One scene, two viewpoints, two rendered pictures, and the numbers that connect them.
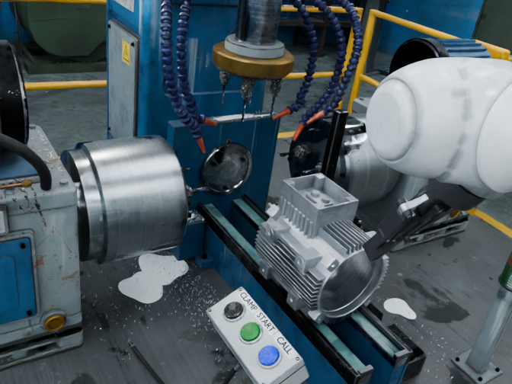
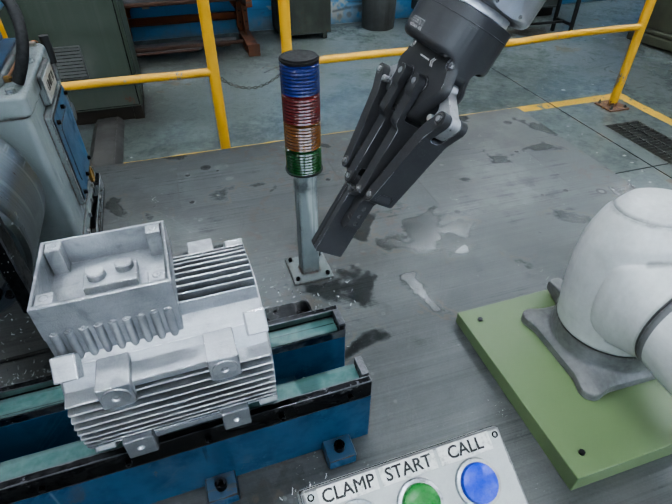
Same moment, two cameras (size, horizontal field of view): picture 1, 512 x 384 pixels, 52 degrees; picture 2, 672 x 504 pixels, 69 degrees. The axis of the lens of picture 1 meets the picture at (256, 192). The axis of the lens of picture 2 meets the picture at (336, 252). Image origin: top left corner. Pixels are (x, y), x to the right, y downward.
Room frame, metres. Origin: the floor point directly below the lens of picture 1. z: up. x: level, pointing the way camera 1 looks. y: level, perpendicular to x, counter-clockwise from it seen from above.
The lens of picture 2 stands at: (0.59, 0.15, 1.45)
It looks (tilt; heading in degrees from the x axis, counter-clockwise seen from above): 40 degrees down; 287
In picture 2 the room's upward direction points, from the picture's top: straight up
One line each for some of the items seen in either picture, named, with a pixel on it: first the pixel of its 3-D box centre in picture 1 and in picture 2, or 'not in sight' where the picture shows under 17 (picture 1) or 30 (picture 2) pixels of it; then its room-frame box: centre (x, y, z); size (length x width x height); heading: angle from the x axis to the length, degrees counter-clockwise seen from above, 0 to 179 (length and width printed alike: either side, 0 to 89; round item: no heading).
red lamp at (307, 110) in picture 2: not in sight; (301, 105); (0.86, -0.53, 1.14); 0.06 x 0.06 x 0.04
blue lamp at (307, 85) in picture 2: not in sight; (299, 76); (0.86, -0.53, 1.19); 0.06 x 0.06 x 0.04
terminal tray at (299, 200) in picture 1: (316, 205); (113, 287); (0.91, -0.12, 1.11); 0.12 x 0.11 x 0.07; 36
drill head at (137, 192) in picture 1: (99, 202); not in sight; (0.91, 0.31, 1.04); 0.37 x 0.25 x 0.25; 126
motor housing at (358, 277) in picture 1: (319, 254); (173, 338); (0.88, -0.15, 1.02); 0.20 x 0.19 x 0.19; 36
